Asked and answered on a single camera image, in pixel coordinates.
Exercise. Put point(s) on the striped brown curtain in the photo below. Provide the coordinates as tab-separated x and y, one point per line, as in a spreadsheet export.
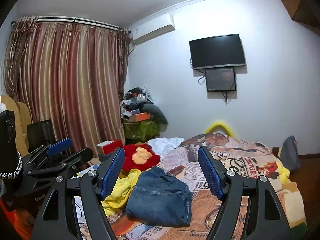
65	85

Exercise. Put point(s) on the blue denim jacket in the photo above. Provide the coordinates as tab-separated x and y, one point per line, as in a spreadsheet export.
160	195

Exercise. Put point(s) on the red box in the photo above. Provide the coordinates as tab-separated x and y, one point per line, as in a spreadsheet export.
112	147

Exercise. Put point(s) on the white air conditioner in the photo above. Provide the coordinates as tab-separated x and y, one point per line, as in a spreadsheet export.
152	28

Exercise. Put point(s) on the black mesh chair back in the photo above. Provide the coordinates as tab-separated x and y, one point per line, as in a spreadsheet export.
41	135

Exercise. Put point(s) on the grey cloth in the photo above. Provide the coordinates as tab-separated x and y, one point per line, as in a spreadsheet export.
156	113

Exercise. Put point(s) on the yellow towel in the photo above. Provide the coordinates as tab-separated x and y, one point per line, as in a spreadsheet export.
125	185

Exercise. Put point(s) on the wooden wardrobe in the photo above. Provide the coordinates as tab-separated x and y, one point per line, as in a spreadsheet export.
303	2

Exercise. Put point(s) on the yellow pillow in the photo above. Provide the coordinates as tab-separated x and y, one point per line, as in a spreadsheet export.
220	126

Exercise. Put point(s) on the white cloth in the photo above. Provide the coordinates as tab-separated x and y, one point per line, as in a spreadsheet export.
165	145

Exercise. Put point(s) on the green printed cabinet cover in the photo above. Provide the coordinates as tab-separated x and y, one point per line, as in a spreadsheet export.
141	130

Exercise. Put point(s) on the black wall television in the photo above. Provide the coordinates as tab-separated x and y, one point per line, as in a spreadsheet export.
217	51

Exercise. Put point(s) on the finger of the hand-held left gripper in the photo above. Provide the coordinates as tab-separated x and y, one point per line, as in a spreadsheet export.
60	145
72	161

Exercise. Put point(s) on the orange box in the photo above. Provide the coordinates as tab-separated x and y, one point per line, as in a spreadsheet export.
140	117

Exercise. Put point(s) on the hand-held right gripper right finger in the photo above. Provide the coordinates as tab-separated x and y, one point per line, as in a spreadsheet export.
211	172

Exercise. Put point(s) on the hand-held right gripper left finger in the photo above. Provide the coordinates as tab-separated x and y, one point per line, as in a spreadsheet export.
112	172

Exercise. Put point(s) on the small black monitor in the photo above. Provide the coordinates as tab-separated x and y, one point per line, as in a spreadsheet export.
220	79

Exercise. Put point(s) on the wooden bed frame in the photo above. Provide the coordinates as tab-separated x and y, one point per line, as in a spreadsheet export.
275	152

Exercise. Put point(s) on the dark blue bag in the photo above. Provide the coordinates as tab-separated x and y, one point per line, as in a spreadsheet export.
290	155

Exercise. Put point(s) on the red plush toy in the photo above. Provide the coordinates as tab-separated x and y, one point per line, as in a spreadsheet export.
140	156

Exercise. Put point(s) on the curtain rod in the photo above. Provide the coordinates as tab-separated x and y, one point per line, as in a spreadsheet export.
75	22

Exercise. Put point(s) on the printed blanket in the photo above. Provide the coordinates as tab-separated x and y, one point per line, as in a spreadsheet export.
250	170

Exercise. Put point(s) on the pile of clutter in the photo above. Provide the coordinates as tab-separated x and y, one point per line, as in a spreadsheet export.
136	100

